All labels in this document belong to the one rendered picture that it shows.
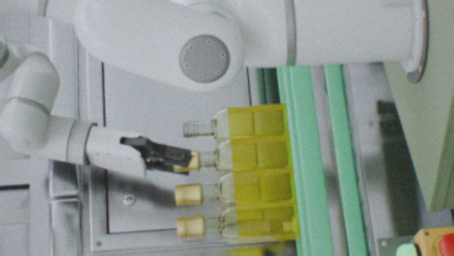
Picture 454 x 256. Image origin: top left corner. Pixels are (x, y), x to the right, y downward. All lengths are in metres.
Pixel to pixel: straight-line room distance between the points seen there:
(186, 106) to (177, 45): 0.66
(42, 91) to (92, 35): 0.45
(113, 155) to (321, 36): 0.50
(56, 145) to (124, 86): 0.25
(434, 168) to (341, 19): 0.21
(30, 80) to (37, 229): 0.32
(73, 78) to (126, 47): 0.70
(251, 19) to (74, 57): 0.69
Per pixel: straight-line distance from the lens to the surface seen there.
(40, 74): 1.43
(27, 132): 1.39
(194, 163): 1.44
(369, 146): 1.32
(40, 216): 1.61
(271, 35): 1.06
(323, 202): 1.30
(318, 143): 1.33
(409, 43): 1.09
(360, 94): 1.35
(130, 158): 1.42
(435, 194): 1.09
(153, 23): 0.97
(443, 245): 1.20
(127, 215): 1.57
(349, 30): 1.06
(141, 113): 1.63
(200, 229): 1.41
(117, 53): 0.99
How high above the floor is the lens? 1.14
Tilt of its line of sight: 3 degrees down
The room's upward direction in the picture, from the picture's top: 94 degrees counter-clockwise
